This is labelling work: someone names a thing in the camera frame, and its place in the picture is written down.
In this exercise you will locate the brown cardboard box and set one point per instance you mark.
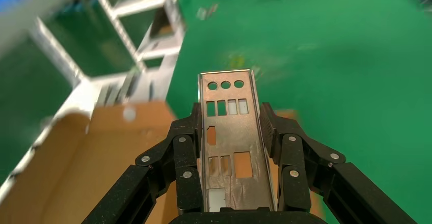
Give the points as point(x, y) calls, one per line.
point(84, 168)

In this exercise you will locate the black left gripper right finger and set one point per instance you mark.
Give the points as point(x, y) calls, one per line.
point(293, 188)

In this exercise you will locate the silver metal I/O shield plate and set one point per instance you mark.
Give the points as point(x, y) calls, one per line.
point(236, 134)

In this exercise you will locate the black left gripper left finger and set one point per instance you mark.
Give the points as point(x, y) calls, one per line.
point(185, 188)

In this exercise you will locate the white metal frame rack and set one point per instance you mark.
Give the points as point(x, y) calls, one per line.
point(118, 27)

